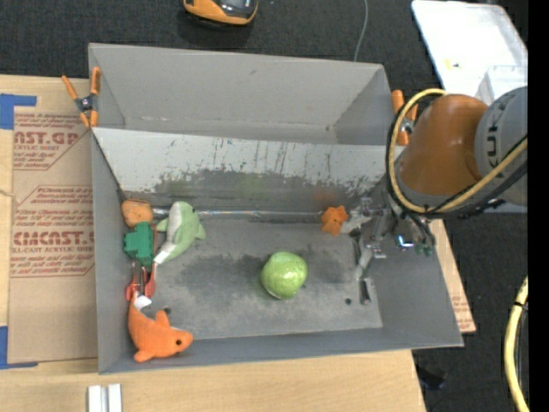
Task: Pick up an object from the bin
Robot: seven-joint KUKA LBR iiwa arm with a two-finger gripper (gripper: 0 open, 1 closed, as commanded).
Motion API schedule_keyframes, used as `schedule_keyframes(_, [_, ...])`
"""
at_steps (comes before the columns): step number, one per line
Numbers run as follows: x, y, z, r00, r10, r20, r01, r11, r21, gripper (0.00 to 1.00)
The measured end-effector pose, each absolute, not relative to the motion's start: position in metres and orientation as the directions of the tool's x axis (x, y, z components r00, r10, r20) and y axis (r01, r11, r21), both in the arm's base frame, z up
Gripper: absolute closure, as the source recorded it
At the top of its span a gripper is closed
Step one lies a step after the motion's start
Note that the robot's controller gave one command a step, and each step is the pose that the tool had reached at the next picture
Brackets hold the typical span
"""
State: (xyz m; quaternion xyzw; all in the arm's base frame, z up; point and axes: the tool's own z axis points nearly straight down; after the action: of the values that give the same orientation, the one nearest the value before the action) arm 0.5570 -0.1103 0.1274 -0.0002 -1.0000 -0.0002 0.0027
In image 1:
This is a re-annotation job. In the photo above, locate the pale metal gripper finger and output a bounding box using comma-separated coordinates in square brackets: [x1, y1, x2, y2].
[341, 198, 383, 235]
[353, 241, 387, 281]

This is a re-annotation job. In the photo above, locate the orange star-shaped toy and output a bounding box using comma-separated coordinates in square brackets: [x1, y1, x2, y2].
[320, 205, 349, 237]

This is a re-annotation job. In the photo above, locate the green round toy fruit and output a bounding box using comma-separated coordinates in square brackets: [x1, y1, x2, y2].
[260, 251, 309, 300]

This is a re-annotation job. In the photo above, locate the grey metal bin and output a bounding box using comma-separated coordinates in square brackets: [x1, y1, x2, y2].
[87, 43, 465, 375]

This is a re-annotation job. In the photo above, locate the green and white plush dolphin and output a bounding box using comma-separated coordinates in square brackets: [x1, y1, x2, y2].
[153, 201, 207, 265]

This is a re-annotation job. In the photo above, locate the green toy building block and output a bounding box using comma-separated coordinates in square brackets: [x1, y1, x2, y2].
[123, 221, 156, 270]

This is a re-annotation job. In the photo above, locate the orange plush toy fish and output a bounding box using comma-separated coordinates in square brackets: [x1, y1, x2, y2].
[127, 292, 194, 363]

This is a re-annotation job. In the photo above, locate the orange lumpy toy food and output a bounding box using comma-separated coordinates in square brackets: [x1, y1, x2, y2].
[120, 199, 154, 229]

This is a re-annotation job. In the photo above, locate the brown cardboard board red print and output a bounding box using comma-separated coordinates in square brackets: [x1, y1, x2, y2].
[0, 74, 477, 368]

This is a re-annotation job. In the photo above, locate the red-orange handled small tool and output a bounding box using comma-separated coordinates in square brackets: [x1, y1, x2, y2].
[125, 260, 158, 303]

